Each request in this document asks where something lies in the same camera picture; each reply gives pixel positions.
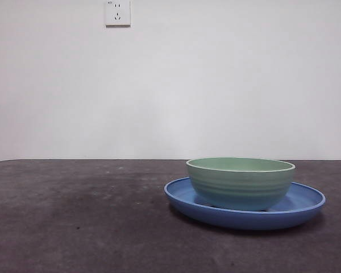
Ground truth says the white wall socket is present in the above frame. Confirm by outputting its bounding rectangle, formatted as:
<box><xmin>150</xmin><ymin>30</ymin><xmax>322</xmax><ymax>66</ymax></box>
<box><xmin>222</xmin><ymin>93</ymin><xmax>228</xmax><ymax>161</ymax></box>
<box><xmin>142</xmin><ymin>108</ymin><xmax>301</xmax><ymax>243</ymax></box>
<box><xmin>105</xmin><ymin>0</ymin><xmax>131</xmax><ymax>28</ymax></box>

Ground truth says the green bowl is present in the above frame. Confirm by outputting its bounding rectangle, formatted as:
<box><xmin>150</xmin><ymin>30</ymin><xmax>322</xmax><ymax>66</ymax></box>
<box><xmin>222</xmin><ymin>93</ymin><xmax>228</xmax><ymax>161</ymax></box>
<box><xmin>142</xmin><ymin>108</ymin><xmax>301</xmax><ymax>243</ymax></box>
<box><xmin>186</xmin><ymin>157</ymin><xmax>297</xmax><ymax>212</ymax></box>

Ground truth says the blue plate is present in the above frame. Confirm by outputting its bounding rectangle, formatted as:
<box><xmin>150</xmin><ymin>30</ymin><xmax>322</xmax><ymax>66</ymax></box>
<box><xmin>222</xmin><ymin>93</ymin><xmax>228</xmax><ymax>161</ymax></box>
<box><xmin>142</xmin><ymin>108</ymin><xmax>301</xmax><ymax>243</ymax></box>
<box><xmin>163</xmin><ymin>176</ymin><xmax>326</xmax><ymax>231</ymax></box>

